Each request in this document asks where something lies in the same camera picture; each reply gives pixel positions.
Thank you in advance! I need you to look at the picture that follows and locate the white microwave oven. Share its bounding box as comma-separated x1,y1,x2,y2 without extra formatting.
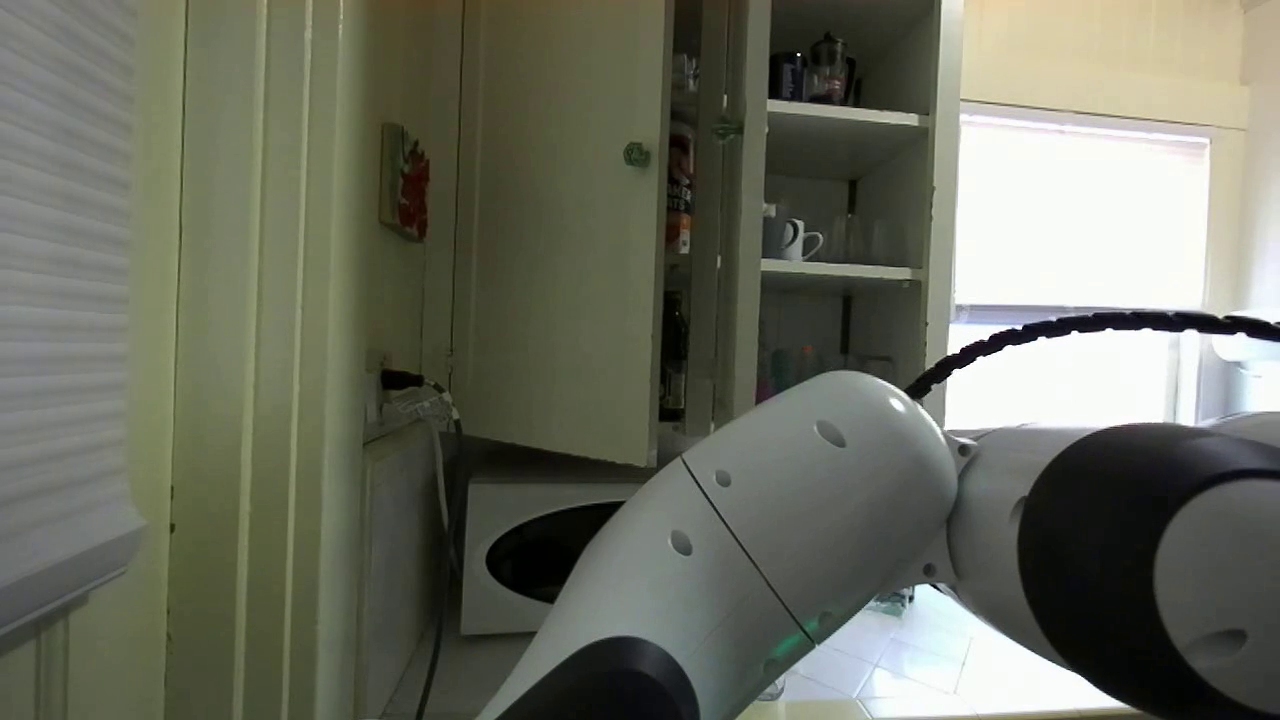
461,477,641,637

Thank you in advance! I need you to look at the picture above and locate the white window blind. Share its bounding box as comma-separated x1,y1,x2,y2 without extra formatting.
956,112,1213,309

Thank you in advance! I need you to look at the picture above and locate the cream upper cabinet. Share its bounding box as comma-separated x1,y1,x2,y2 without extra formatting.
659,0,964,435

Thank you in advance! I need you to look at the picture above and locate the cream upper cabinet door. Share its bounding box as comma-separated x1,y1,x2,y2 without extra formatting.
456,0,673,470

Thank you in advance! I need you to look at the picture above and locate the dark teapot on shelf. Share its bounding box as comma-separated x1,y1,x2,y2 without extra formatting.
769,31,855,105

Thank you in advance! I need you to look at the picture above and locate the red wall item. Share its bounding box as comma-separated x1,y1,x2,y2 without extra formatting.
378,124,431,241

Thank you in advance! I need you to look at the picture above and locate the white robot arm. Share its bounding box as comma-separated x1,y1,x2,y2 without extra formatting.
480,309,1280,720

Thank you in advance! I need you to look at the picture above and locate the white mug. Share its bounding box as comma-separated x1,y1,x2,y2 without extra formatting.
758,211,826,262

